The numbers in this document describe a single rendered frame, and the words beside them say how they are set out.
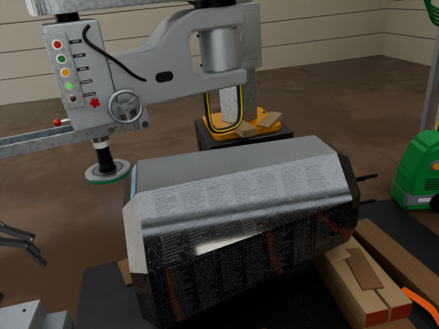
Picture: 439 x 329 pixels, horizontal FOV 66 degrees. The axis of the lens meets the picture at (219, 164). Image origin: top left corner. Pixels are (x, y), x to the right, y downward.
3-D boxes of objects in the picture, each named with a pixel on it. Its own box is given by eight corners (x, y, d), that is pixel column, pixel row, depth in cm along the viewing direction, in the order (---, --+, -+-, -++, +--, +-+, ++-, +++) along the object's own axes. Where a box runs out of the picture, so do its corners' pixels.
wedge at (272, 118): (270, 117, 251) (270, 111, 249) (282, 119, 246) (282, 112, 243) (256, 126, 238) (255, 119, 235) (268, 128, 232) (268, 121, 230)
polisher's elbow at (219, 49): (205, 65, 184) (201, 27, 175) (240, 63, 181) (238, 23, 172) (198, 73, 167) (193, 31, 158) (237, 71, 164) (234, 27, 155)
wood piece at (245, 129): (230, 129, 238) (230, 122, 236) (243, 126, 241) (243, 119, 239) (242, 138, 220) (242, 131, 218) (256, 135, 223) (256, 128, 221)
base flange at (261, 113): (202, 120, 273) (200, 114, 271) (259, 110, 281) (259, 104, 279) (215, 141, 230) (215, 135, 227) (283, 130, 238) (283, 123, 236)
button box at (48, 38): (85, 104, 140) (65, 31, 127) (85, 106, 138) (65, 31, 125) (64, 108, 137) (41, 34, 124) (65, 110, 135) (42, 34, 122)
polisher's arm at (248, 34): (213, 47, 249) (210, 10, 238) (261, 44, 243) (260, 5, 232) (191, 68, 184) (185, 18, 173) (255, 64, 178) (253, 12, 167)
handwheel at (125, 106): (140, 115, 156) (134, 82, 149) (147, 120, 148) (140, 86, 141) (108, 123, 150) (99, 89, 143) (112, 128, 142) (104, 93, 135)
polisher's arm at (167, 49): (230, 96, 194) (223, 1, 172) (252, 105, 176) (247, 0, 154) (100, 127, 166) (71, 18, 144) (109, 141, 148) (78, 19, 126)
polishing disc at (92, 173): (129, 177, 157) (128, 174, 157) (81, 185, 155) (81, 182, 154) (131, 158, 176) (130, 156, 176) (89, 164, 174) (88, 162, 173)
